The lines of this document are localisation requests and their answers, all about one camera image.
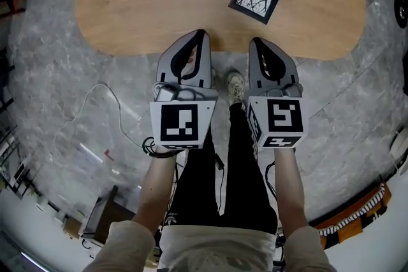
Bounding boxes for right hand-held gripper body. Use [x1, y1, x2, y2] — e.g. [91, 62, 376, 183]
[247, 37, 309, 150]

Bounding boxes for black metal rack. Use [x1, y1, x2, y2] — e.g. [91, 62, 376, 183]
[0, 46, 16, 114]

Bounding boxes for dark wooden side table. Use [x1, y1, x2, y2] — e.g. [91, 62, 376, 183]
[79, 185, 138, 243]

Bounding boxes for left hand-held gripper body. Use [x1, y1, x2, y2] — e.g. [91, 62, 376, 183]
[149, 29, 219, 150]

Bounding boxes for person's right forearm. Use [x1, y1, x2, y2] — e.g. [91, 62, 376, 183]
[273, 147, 310, 238]

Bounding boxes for person's right beige shoe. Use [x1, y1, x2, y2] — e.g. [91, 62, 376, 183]
[226, 71, 248, 108]

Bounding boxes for long white floor cable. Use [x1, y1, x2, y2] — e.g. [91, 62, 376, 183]
[52, 83, 150, 150]

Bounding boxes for white round appliance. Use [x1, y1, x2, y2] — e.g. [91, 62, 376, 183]
[389, 129, 408, 176]

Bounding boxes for person's white printed t-shirt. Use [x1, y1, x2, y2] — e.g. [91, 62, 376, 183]
[82, 221, 339, 272]

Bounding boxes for person's black trousers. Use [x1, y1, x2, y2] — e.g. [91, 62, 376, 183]
[161, 103, 278, 235]

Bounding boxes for black white striped cloth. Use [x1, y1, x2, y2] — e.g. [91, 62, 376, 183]
[318, 187, 385, 236]

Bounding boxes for person's left forearm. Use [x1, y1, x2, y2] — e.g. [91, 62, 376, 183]
[132, 149, 187, 235]

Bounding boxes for wooden coffee table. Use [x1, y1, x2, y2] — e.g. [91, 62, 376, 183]
[73, 0, 367, 61]

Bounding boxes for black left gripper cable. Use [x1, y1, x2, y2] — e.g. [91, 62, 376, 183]
[142, 136, 179, 157]

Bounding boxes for orange wooden bench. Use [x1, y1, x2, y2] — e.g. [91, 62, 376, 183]
[314, 183, 392, 249]

